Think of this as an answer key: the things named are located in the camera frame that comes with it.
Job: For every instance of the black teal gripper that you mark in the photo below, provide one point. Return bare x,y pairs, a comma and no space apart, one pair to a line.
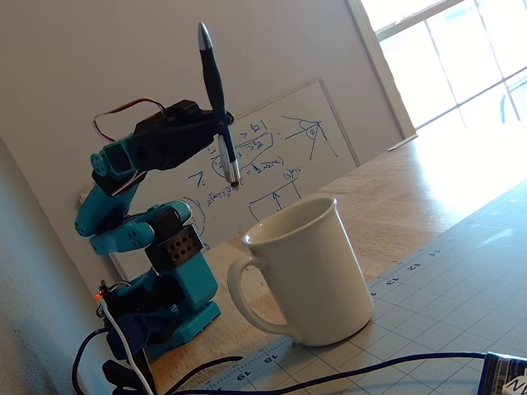
197,131

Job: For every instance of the dark blue silver pen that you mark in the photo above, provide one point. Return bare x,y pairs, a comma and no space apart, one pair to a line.
212,78

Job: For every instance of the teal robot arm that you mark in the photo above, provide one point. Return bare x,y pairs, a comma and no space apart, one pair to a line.
193,284

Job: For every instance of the cream ceramic mug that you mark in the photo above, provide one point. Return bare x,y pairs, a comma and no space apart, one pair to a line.
313,280

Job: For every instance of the whiteboard with blue drawings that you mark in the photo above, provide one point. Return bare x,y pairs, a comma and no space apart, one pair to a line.
288,164

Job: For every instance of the dark blue clamp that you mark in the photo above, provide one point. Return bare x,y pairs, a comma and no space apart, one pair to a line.
131,329

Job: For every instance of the grey gridded cutting mat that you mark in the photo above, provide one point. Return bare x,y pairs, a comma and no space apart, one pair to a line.
432,308

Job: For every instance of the bright window with white frame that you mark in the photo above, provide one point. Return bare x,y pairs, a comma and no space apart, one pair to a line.
453,57

